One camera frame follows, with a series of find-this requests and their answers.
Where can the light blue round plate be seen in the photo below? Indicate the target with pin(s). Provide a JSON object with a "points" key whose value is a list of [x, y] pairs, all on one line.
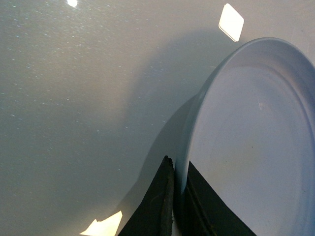
{"points": [[249, 141]]}

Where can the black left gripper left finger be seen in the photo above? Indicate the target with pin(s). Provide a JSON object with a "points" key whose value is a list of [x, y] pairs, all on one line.
{"points": [[154, 216]]}

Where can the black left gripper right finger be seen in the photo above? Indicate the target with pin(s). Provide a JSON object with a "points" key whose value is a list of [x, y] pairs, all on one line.
{"points": [[205, 213]]}

